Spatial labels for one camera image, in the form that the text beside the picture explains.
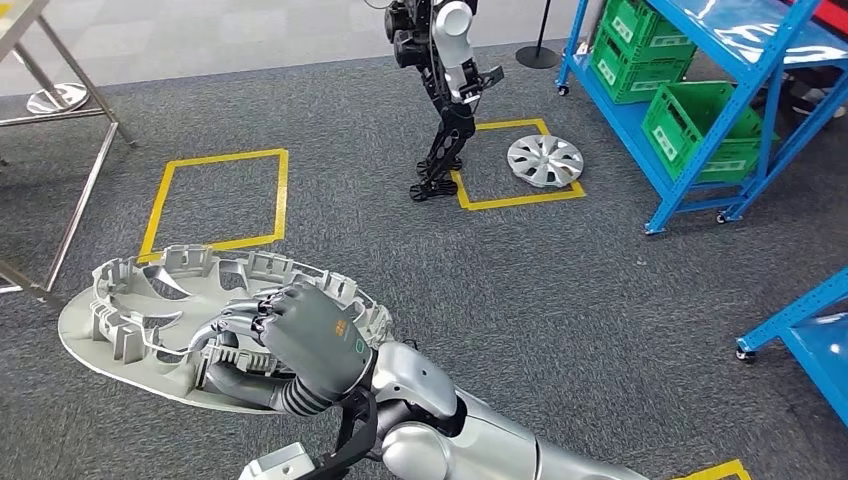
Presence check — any black stanchion with round base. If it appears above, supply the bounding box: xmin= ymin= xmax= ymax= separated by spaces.
xmin=515 ymin=0 xmax=561 ymax=70

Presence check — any green plastic crate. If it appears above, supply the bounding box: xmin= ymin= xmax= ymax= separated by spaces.
xmin=599 ymin=0 xmax=697 ymax=64
xmin=641 ymin=80 xmax=776 ymax=185
xmin=589 ymin=29 xmax=694 ymax=105

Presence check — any chrome round stanchion base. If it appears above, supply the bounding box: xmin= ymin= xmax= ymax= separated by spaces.
xmin=26 ymin=82 xmax=91 ymax=116

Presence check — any grey plastic wheel cover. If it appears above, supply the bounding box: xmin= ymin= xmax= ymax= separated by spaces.
xmin=57 ymin=243 xmax=394 ymax=416

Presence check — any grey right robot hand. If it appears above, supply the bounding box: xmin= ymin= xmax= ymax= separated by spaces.
xmin=188 ymin=281 xmax=376 ymax=419

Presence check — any silver wheel cover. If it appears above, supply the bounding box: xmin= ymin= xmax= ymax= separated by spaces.
xmin=506 ymin=134 xmax=586 ymax=189

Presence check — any pale wrist camera, black bracket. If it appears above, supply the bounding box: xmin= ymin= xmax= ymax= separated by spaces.
xmin=238 ymin=387 xmax=380 ymax=480

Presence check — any black and white humanoid robot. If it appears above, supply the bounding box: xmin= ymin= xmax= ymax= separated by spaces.
xmin=382 ymin=0 xmax=505 ymax=202

